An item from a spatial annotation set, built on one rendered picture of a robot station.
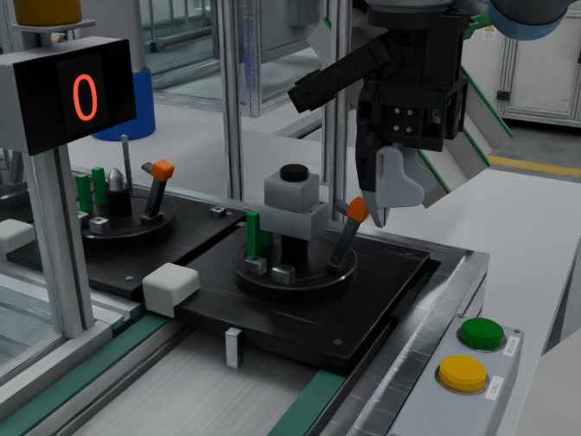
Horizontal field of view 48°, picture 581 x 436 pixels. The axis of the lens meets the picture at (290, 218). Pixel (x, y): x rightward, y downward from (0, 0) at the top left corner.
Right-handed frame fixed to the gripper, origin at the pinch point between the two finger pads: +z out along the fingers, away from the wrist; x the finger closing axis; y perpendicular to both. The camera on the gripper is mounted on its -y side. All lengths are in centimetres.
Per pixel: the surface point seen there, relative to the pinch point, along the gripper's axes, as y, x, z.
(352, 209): -2.1, -1.0, -0.3
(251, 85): -68, 86, 12
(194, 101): -86, 86, 18
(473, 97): -2.6, 48.3, -0.8
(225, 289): -14.1, -6.8, 9.2
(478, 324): 11.7, -1.2, 9.0
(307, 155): -41, 65, 20
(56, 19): -19.0, -20.2, -20.2
